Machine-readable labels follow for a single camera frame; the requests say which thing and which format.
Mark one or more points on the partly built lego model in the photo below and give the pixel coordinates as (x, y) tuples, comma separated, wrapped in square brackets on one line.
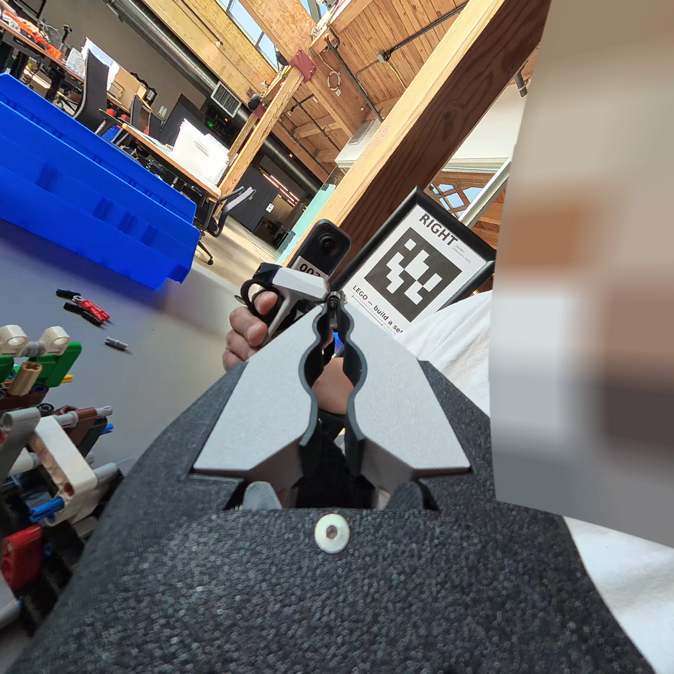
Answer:
[(58, 458)]

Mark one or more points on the small black lego pin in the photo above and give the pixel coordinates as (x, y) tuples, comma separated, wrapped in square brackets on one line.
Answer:
[(67, 293)]

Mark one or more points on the thick wooden post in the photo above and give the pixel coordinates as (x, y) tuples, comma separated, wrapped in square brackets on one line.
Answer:
[(447, 105)]

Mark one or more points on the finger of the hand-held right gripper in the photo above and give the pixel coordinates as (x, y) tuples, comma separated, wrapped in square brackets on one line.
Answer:
[(300, 284)]

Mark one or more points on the small dark lego pin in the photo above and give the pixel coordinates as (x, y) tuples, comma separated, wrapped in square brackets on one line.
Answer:
[(333, 304)]

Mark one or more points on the wooden side table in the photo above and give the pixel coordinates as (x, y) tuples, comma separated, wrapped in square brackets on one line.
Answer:
[(158, 152)]

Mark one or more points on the small grey lego pin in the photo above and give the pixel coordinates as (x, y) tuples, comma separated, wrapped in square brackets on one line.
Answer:
[(116, 343)]

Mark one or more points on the blue plastic bin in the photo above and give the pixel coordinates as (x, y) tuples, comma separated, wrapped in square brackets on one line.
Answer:
[(79, 200)]

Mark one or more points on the black office chair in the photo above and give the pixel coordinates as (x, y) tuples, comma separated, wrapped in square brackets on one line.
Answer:
[(95, 95), (226, 210)]

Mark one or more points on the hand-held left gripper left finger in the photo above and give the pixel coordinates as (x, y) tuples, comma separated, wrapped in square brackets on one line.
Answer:
[(263, 410)]

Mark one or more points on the black framed tag sign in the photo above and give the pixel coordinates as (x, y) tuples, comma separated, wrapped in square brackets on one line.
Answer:
[(421, 263)]

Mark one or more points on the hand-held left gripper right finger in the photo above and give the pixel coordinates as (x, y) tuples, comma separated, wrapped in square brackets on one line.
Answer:
[(400, 421)]

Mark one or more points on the white storage box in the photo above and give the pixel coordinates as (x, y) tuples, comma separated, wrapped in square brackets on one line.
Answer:
[(200, 150)]

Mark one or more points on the person's right hand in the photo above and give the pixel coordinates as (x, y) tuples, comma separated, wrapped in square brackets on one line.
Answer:
[(245, 337)]

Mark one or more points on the long wooden work table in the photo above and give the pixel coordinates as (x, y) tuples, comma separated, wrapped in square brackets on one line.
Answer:
[(31, 52)]

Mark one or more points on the red black lego connector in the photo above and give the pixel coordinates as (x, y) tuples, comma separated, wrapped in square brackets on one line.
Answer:
[(92, 310)]

